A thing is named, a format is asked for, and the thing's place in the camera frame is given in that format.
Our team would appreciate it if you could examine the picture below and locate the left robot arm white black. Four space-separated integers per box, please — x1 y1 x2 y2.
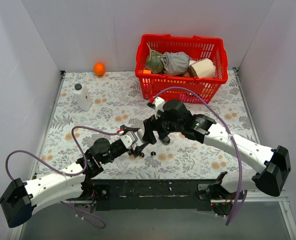
0 135 147 228

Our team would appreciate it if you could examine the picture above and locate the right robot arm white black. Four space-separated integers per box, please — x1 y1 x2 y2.
141 97 291 199

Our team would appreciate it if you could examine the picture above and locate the black earbud charging case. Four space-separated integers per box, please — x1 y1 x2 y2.
159 136 170 145

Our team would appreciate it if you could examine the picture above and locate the red plastic shopping basket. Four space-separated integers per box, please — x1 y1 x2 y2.
135 34 228 104

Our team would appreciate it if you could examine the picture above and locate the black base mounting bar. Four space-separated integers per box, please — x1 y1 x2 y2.
65 178 243 212

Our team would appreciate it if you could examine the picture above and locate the grey crumpled bag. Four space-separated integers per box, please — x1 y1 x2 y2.
161 51 191 76

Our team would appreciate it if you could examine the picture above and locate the white bottle black cap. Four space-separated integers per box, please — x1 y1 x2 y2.
73 83 93 112

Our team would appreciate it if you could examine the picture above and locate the beige paper roll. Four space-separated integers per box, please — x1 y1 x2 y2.
188 58 216 79

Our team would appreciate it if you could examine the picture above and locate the orange fruit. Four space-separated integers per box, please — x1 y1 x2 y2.
93 62 106 76

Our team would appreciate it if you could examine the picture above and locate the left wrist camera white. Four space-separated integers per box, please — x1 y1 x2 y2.
118 129 138 150

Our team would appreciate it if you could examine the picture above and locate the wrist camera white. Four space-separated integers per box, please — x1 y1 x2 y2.
118 129 138 150
147 97 165 119

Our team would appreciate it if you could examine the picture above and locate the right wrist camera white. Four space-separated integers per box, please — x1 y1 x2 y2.
147 97 165 119

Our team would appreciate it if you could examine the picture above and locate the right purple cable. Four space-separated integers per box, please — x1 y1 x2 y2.
152 87 248 226

